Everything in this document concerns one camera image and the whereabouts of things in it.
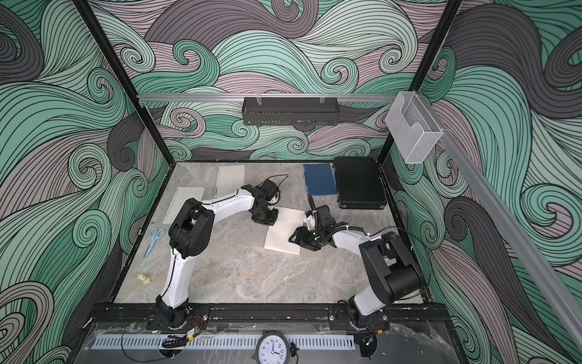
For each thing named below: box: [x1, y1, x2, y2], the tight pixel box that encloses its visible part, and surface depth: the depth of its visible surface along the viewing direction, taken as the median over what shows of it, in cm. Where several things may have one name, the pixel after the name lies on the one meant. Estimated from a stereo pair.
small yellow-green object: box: [137, 273, 151, 285], surface depth 81 cm
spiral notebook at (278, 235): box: [263, 206, 306, 255], surface depth 93 cm
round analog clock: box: [250, 329, 291, 364], surface depth 67 cm
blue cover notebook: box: [303, 163, 338, 196], surface depth 117 cm
